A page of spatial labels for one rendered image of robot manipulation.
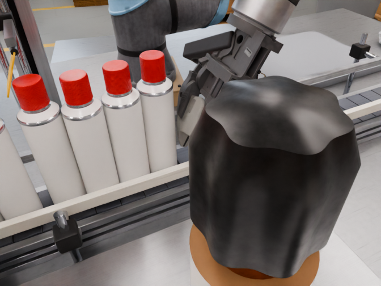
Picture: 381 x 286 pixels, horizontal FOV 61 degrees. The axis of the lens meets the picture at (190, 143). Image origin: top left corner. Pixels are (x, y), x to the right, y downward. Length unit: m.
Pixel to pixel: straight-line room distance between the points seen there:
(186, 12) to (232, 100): 0.60
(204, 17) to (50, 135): 0.47
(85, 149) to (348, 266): 0.37
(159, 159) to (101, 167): 0.10
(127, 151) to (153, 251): 0.14
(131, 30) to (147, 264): 0.48
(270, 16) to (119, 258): 0.36
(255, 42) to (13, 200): 0.37
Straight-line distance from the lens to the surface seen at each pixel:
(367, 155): 0.74
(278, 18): 0.45
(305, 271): 0.23
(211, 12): 0.78
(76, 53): 1.16
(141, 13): 0.72
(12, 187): 0.47
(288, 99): 0.16
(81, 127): 0.42
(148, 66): 0.43
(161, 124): 0.47
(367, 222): 0.61
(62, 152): 0.46
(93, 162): 0.46
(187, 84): 0.47
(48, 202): 0.55
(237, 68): 0.44
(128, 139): 0.45
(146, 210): 0.52
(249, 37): 0.44
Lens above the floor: 1.26
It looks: 39 degrees down
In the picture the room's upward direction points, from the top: 1 degrees counter-clockwise
